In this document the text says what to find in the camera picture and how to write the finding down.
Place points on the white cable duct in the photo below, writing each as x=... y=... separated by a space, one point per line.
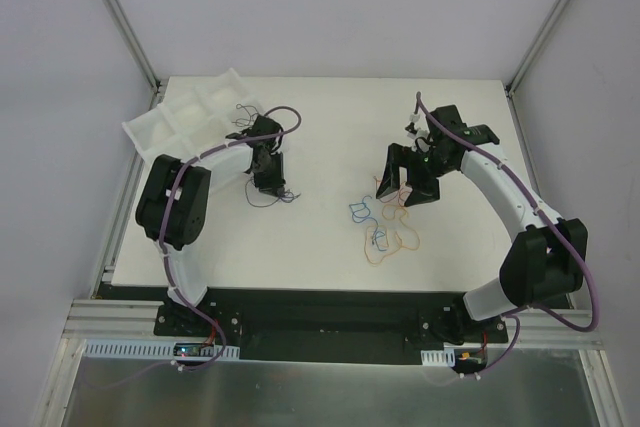
x=159 y=350
x=438 y=358

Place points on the aluminium frame post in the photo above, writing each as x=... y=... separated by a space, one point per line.
x=541 y=38
x=133 y=44

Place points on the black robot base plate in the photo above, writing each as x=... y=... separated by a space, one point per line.
x=387 y=328

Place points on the left white cable duct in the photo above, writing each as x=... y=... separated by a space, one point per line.
x=159 y=350

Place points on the left aluminium frame post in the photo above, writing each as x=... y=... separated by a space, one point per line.
x=133 y=44

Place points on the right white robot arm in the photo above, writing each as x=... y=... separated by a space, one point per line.
x=547 y=257

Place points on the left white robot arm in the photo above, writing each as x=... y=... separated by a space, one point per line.
x=173 y=205

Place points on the right aluminium frame post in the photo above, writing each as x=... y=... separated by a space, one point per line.
x=541 y=38

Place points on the aluminium front rail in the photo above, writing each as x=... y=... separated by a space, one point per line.
x=134 y=320

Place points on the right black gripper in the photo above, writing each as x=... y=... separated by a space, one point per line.
x=416 y=167

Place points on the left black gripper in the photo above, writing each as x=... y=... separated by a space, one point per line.
x=270 y=173

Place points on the right white cable duct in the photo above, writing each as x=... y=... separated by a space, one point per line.
x=438 y=358

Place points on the white foam compartment tray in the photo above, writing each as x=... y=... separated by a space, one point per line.
x=195 y=114

